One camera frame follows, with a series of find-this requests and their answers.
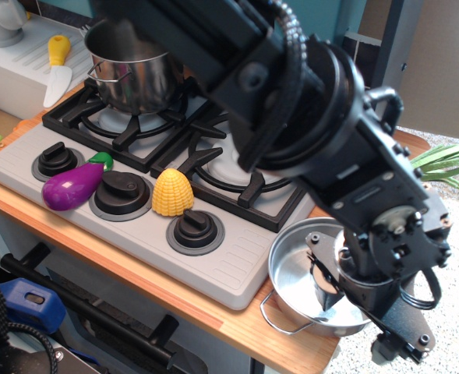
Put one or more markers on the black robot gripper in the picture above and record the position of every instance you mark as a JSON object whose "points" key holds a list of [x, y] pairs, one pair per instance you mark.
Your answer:
{"points": [[389, 302]]}

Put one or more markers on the small shallow steel pot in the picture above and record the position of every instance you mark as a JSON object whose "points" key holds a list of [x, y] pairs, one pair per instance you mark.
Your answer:
{"points": [[291, 307]]}

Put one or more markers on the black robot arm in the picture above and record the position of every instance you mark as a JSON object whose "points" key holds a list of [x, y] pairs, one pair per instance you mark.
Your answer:
{"points": [[298, 109]]}

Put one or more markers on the black right stove knob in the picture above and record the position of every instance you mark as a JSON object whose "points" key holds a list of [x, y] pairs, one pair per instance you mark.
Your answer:
{"points": [[195, 233]]}

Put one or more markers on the black stove knob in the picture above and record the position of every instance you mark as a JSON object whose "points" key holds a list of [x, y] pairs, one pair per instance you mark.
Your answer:
{"points": [[54, 160], [195, 233], [121, 196]]}

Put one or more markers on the grey toy stove top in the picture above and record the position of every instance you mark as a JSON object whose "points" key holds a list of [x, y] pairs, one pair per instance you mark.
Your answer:
{"points": [[231, 274]]}

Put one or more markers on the black middle stove knob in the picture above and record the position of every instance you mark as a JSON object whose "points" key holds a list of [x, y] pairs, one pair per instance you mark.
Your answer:
{"points": [[121, 196]]}

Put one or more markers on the tall steel stock pot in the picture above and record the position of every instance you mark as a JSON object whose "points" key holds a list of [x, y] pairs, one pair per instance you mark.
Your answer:
{"points": [[133, 74]]}

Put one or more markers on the black left stove knob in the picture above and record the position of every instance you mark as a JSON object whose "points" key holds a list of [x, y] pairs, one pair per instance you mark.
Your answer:
{"points": [[54, 160]]}

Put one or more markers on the magenta toy radish green leaves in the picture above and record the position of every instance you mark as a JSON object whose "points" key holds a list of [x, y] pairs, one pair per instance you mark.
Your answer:
{"points": [[439, 164]]}

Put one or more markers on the black right burner grate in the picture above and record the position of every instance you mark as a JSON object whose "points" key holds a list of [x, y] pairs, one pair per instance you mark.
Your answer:
{"points": [[207, 157]]}

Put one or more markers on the black burner grate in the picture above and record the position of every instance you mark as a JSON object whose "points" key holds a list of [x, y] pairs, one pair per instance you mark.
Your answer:
{"points": [[207, 157], [138, 141]]}

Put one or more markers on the yellow toy corn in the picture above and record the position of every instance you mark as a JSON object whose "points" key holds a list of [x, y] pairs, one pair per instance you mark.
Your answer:
{"points": [[172, 194]]}

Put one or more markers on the cardboard panel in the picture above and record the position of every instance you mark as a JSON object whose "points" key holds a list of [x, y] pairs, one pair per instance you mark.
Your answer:
{"points": [[420, 59]]}

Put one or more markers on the black left burner grate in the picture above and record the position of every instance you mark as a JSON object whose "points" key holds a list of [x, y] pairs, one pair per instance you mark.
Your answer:
{"points": [[138, 141]]}

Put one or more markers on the purple toy eggplant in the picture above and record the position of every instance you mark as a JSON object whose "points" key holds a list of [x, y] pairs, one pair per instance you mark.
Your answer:
{"points": [[70, 189]]}

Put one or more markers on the blue plastic clamp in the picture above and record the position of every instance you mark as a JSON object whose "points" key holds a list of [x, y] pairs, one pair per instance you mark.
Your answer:
{"points": [[32, 304]]}

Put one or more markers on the white toy sink unit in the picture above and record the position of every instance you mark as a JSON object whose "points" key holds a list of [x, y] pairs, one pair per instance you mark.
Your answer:
{"points": [[25, 69]]}

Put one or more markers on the grey toy faucet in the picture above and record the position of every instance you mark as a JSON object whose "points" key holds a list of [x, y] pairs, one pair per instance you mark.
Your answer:
{"points": [[12, 19]]}

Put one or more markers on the black oven door handle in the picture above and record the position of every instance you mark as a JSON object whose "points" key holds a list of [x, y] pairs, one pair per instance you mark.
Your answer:
{"points": [[153, 346]]}

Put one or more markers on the yellow handled toy knife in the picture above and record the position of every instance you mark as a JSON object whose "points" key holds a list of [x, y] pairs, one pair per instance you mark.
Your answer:
{"points": [[60, 75]]}

